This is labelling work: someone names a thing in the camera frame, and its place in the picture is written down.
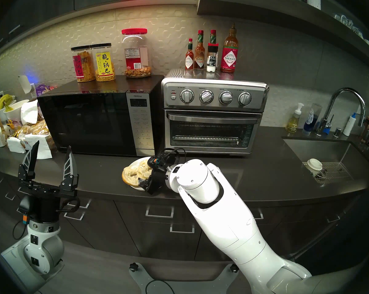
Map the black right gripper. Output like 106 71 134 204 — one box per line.
139 169 170 195

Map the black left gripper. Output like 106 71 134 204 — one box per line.
18 140 79 223

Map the sliced bagel half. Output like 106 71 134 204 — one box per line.
122 165 146 187
138 160 156 179

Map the black microwave oven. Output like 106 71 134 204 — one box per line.
37 75 165 157

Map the metal oven rack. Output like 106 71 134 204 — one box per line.
172 135 240 143

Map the stainless steel toaster oven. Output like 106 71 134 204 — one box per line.
161 68 270 155

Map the white round plate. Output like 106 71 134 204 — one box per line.
128 156 156 192

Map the bagged bread loaf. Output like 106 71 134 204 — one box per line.
15 120 56 150

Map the crumpled white paper bag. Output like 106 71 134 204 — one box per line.
21 100 39 125

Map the white bowl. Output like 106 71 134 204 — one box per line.
4 100 29 122

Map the purple snack bag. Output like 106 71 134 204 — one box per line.
34 84 55 96

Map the yellow banana bunch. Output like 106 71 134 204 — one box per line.
0 94 15 111

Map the snack jar red label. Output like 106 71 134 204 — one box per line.
71 46 95 83

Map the snack jar yellow label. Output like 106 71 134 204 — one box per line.
91 43 116 82

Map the large jar red lid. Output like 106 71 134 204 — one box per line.
121 28 152 79

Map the small red Tabasco bottle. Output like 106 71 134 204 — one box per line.
185 38 195 71

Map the medium orange Tabasco bottle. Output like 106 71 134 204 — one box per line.
194 30 205 70

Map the black capped salt shaker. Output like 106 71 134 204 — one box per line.
206 43 219 73

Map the large Tabasco sauce bottle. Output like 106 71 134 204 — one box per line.
220 23 239 73

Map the yellow soap pump dispenser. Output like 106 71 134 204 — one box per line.
285 103 304 134

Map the paper coffee cup white lid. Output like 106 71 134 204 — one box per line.
305 158 323 177

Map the dark wood upper cabinet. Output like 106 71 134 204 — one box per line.
0 0 207 64

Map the blue dish soap bottle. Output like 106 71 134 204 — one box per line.
303 103 322 134

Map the stainless steel sink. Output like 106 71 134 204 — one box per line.
282 136 369 187

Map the chrome gooseneck faucet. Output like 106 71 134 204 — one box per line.
315 88 366 136

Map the white bottle blue cap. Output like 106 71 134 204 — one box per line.
343 113 357 137

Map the clear drinking glasses row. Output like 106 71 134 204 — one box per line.
334 14 364 37

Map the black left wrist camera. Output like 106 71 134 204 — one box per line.
18 196 31 225

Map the white paper wall note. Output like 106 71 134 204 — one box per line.
18 75 32 94

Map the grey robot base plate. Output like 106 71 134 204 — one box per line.
129 263 240 294

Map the wire sink rack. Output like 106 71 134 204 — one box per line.
302 162 354 184

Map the dark wood wall shelf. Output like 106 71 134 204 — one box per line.
197 0 369 75

